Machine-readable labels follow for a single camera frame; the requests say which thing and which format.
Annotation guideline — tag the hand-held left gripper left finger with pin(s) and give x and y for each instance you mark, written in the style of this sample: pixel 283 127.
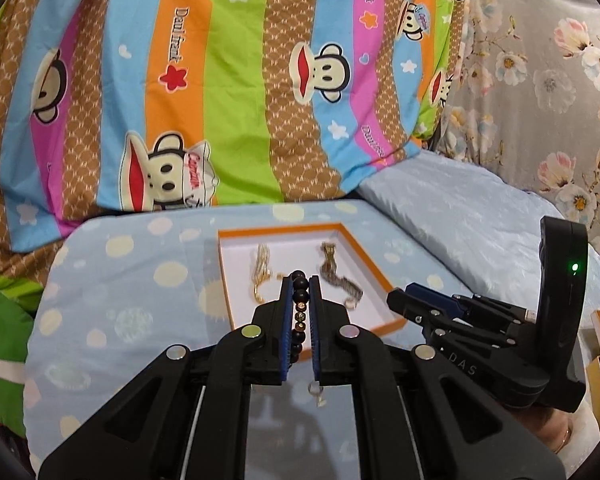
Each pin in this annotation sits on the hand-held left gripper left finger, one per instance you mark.
pixel 285 330

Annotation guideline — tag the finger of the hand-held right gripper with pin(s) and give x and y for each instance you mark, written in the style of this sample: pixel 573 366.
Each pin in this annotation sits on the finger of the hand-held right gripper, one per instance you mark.
pixel 430 294
pixel 410 310

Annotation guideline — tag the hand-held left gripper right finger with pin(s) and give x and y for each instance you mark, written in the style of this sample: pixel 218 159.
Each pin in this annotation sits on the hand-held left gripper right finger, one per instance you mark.
pixel 316 330

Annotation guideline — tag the gold watch band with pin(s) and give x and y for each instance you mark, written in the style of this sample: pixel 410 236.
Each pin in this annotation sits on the gold watch band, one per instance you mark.
pixel 337 272

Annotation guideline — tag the orange shallow cardboard box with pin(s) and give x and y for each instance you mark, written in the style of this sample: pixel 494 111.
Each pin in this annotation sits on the orange shallow cardboard box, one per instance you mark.
pixel 240 260

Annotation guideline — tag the person's right forearm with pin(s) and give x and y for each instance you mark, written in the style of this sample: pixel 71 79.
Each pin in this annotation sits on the person's right forearm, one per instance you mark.
pixel 550 427

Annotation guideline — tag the light blue quilted blanket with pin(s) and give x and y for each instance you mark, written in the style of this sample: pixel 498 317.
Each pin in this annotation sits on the light blue quilted blanket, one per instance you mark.
pixel 455 220

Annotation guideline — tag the light blue spotted sheet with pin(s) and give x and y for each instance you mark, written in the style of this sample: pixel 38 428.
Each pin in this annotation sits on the light blue spotted sheet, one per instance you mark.
pixel 130 285

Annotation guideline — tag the grey floral cloth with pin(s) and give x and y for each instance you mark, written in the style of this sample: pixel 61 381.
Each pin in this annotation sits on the grey floral cloth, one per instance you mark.
pixel 530 85

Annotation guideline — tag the striped monkey print blanket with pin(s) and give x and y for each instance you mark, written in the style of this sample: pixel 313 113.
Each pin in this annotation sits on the striped monkey print blanket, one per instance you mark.
pixel 230 85

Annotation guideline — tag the green pillow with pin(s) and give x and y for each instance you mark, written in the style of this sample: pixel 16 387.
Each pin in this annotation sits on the green pillow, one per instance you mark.
pixel 2 340

